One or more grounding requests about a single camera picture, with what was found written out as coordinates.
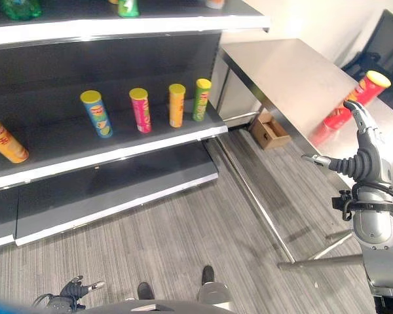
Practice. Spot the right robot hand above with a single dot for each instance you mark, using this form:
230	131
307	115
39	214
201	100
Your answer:
366	157

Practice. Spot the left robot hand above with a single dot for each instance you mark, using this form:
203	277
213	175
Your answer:
75	290

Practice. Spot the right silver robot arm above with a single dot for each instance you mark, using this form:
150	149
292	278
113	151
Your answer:
380	229

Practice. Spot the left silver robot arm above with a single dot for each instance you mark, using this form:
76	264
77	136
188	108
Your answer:
54	304

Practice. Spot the red chips can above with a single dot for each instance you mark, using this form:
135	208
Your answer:
348	109

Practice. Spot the stainless steel table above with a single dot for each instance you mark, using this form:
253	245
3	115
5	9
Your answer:
301	98

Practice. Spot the brown cardboard box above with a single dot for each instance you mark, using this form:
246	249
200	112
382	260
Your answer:
270	131

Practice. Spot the robot body with legs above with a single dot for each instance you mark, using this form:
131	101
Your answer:
180	296

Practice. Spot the black office chair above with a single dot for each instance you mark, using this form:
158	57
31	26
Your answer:
378	52

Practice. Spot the orange chips can lying tilted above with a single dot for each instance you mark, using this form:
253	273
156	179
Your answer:
5	139

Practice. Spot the green chips can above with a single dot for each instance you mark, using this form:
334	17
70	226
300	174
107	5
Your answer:
201	99

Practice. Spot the blue chips can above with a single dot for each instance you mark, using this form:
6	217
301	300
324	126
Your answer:
97	114

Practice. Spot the pink chips can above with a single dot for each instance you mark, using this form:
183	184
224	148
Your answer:
141	110

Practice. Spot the black white-edged store shelf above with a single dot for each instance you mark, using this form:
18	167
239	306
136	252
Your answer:
101	98

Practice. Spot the orange snack package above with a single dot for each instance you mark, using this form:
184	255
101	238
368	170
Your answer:
215	3

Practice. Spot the green snack bottle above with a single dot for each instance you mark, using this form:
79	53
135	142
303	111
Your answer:
128	8

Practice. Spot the green plastic soda bottle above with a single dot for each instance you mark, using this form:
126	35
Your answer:
21	8

